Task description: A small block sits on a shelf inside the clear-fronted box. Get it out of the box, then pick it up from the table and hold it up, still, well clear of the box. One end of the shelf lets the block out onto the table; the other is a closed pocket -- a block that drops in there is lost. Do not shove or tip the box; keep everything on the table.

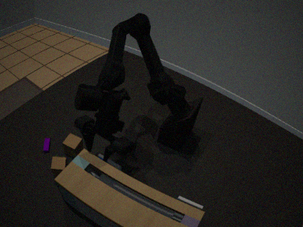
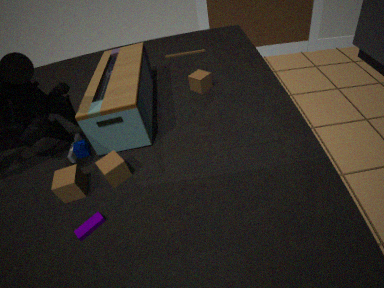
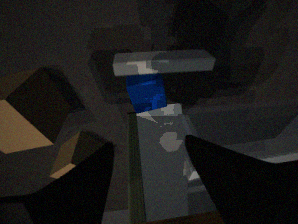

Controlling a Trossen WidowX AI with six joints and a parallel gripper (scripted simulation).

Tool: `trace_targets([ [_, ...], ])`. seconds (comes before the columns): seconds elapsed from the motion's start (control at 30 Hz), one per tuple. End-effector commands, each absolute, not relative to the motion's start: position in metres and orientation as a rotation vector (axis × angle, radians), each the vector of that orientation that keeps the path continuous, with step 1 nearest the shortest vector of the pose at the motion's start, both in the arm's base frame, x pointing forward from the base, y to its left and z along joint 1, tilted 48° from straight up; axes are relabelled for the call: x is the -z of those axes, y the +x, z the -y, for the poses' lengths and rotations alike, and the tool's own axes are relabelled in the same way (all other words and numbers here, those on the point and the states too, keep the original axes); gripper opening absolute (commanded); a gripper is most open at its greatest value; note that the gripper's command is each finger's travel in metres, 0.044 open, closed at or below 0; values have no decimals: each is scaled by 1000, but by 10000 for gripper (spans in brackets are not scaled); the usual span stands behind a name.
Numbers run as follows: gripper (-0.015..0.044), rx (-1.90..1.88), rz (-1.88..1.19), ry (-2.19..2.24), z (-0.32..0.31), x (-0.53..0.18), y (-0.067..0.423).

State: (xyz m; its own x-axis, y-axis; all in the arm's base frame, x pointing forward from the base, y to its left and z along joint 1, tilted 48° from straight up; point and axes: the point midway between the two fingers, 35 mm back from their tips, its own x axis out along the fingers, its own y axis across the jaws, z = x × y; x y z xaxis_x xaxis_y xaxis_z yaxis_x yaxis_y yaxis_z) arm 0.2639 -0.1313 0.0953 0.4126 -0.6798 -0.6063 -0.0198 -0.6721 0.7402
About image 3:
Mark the dark blue block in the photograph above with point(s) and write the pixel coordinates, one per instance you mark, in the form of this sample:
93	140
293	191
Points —
146	91

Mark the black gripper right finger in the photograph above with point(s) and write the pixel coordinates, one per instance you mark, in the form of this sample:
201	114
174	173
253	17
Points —
244	189

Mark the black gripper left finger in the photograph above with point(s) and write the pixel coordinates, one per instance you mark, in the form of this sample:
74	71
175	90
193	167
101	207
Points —
77	197

